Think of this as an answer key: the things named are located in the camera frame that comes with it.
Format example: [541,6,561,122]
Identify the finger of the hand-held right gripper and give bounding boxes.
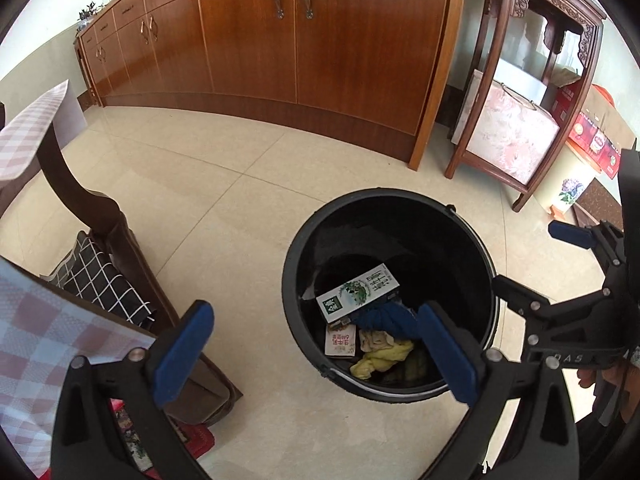
[491,275,613,346]
[548,220,628,273]

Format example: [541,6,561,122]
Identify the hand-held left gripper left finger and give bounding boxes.
[50,300,216,480]

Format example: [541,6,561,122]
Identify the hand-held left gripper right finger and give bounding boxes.
[417,301,583,480]

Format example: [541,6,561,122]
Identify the blue cloth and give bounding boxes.
[352,296,426,343]

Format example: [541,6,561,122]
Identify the yellow paper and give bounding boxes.
[349,339,416,381]

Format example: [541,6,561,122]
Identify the beige cloth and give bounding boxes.
[357,329,396,353]

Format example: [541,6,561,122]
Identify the black plastic bucket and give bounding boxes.
[281,187,499,403]

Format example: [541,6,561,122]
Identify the red and white carton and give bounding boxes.
[325,322,357,357]

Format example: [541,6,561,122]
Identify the green and white carton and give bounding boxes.
[316,262,402,326]

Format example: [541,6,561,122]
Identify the person's right hand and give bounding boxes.
[576,347,640,426]

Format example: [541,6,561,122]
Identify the brown speckled slab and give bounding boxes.
[570,177,626,231]

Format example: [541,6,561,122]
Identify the white floral bin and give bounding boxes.
[550,162,601,221]

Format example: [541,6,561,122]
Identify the red printed cardboard box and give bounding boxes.
[552,82,636,181]

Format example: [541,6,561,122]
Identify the black grid pattern cushion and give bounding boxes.
[40,230,156,333]

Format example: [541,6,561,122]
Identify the pink floral box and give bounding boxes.
[465,71,561,186]

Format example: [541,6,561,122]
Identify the white box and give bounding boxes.
[492,57,548,106]

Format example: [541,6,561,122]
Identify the wooden armchair with checked cushion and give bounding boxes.
[37,120,243,428]

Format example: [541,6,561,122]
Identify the wooden sideboard cabinet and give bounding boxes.
[74,0,468,171]

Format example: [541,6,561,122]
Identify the small potted plant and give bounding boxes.
[76,2,108,23]

